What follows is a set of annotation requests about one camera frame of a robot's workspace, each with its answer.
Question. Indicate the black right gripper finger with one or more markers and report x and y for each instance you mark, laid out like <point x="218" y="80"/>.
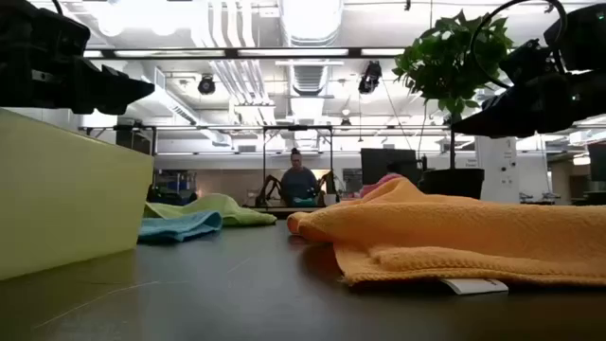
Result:
<point x="511" y="109"/>
<point x="502" y="130"/>

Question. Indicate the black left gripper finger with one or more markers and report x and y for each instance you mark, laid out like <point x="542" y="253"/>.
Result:
<point x="101" y="105"/>
<point x="118" y="85"/>

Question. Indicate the pink microfiber towel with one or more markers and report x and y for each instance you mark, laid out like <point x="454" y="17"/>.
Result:
<point x="376" y="184"/>

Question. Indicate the blue microfiber towel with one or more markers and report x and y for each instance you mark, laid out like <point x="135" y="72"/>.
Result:
<point x="180" y="226"/>

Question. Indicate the lime green microfiber towel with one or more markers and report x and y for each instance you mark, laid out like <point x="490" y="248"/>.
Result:
<point x="222" y="208"/>

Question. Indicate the green plant in black pot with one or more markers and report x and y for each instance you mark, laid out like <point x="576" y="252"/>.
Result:
<point x="450" y="66"/>

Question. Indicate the translucent green plastic bin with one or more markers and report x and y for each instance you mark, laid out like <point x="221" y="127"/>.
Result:
<point x="66" y="189"/>

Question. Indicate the black overhead crossbar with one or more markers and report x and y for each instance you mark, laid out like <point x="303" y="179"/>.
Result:
<point x="232" y="52"/>

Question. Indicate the black computer monitor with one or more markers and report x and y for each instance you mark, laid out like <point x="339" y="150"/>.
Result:
<point x="383" y="163"/>

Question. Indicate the person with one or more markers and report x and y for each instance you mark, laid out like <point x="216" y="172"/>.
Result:
<point x="298" y="182"/>

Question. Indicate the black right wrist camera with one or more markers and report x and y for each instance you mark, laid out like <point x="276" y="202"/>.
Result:
<point x="528" y="61"/>

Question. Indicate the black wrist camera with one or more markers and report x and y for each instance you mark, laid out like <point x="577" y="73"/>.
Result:
<point x="38" y="21"/>
<point x="528" y="61"/>

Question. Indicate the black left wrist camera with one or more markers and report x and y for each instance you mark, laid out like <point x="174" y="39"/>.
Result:
<point x="38" y="21"/>

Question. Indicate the black ceiling camera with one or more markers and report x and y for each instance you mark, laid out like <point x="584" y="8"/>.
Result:
<point x="207" y="85"/>
<point x="370" y="78"/>

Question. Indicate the black metal table frame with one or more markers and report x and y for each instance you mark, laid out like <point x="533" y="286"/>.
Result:
<point x="284" y="213"/>

